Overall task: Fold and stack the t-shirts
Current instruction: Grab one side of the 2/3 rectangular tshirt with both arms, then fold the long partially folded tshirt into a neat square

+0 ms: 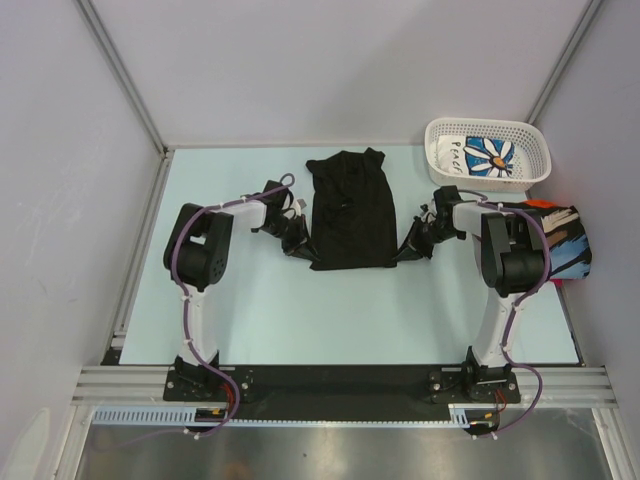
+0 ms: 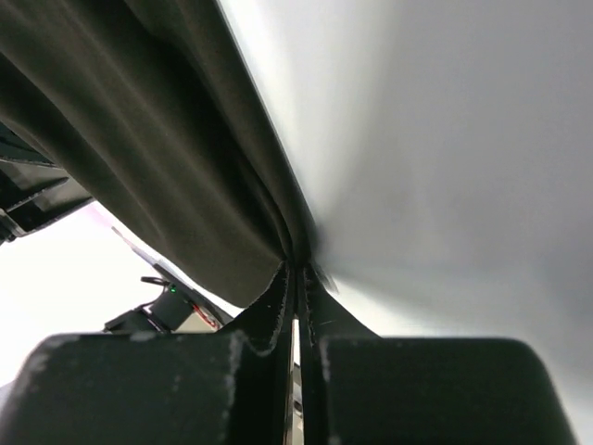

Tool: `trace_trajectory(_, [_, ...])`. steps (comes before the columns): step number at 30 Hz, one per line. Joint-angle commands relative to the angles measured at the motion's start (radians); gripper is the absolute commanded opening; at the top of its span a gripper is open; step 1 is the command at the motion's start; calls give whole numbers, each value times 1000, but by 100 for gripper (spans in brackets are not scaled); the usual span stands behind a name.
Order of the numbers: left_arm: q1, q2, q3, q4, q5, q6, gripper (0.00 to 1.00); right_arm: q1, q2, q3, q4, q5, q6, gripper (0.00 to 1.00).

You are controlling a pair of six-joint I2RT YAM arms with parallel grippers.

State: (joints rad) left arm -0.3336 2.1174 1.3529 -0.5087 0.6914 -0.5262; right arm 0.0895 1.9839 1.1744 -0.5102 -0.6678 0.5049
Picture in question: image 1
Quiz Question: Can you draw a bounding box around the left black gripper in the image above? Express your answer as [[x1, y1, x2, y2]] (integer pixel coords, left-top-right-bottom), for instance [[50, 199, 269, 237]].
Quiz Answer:
[[263, 215, 319, 263]]

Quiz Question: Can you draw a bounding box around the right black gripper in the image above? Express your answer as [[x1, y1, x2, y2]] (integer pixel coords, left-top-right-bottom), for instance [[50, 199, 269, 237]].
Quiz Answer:
[[392, 215, 464, 262]]

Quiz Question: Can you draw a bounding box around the black printed t-shirt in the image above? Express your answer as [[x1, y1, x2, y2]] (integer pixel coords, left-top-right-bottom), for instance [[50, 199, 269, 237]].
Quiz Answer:
[[306, 148, 397, 271], [524, 200, 592, 283]]

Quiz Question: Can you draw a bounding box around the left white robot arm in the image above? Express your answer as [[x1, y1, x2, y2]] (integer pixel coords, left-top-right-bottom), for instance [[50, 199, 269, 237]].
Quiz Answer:
[[163, 174, 319, 402]]

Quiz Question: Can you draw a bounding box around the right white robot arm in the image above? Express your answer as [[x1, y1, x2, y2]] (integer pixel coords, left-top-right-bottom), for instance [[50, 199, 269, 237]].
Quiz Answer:
[[394, 186, 551, 404]]

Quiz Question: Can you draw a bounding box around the white daisy print t-shirt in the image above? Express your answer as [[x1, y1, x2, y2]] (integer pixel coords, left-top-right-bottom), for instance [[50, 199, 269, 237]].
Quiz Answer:
[[436, 135, 516, 179]]

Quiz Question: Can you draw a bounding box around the folded red t-shirt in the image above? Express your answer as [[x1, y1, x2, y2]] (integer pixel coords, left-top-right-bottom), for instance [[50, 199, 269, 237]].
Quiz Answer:
[[524, 199, 571, 259]]

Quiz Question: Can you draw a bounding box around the white plastic basket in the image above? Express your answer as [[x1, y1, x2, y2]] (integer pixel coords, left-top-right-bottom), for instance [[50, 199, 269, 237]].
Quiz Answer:
[[424, 117, 552, 193]]

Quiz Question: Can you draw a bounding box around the folded black printed t-shirt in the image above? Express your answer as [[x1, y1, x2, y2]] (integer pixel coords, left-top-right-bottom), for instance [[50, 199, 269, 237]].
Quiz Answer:
[[524, 200, 592, 283]]

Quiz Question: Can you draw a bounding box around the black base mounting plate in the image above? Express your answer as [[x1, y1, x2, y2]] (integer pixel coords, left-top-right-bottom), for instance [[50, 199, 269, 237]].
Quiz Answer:
[[163, 364, 521, 422]]

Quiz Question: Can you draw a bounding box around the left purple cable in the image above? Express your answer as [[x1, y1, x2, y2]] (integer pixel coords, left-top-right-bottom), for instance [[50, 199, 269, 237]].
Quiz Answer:
[[169, 172, 299, 441]]

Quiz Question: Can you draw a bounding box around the purple cable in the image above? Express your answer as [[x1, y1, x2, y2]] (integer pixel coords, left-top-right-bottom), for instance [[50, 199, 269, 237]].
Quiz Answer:
[[169, 172, 299, 441], [457, 188, 551, 441]]

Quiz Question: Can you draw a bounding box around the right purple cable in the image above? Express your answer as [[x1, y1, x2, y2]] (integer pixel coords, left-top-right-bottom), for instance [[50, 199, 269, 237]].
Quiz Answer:
[[457, 188, 551, 441]]

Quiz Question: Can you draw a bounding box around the white slotted cable duct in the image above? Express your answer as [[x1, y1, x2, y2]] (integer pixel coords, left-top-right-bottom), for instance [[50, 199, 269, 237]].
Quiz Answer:
[[93, 406, 496, 429]]

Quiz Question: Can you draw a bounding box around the aluminium frame rail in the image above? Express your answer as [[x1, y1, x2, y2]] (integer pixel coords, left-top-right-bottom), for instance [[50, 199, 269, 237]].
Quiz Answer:
[[71, 366, 618, 409]]

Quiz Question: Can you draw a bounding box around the left aluminium corner post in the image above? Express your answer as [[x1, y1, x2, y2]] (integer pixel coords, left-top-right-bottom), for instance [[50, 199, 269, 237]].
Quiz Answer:
[[73, 0, 168, 158]]

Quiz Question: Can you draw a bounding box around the aluminium corner post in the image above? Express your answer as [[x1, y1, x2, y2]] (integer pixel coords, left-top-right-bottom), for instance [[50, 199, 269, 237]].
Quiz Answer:
[[73, 0, 168, 158], [525, 0, 608, 126]]

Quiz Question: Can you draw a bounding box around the right aluminium corner post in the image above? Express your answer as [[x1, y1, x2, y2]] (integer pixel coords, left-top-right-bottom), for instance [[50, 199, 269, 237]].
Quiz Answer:
[[525, 0, 608, 126]]

